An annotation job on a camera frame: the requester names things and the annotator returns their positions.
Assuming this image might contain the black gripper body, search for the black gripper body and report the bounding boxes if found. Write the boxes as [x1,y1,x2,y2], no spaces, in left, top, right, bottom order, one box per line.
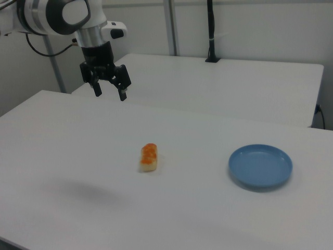
[79,41,125,84]

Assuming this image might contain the black camera stand pole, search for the black camera stand pole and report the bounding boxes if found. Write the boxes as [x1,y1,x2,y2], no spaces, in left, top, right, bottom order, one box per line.
[205,0,221,63]

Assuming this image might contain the blue plate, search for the blue plate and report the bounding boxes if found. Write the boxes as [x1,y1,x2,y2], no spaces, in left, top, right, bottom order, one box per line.
[228,144,293,189]

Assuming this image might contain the bread with orange topping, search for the bread with orange topping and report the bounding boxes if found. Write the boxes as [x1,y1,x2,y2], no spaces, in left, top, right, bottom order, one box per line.
[137,143,159,173]

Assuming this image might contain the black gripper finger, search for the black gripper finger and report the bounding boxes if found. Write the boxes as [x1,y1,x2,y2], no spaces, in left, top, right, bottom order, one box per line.
[112,64,132,102]
[82,68,103,97]

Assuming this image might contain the grey metal frame post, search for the grey metal frame post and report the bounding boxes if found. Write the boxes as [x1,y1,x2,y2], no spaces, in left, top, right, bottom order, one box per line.
[163,0,181,56]
[44,33,67,93]

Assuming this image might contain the black wall cable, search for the black wall cable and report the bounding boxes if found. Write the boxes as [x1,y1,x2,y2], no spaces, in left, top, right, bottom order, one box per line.
[315,104,326,130]

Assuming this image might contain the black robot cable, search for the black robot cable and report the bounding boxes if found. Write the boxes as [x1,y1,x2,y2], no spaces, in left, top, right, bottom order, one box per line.
[25,33,80,57]

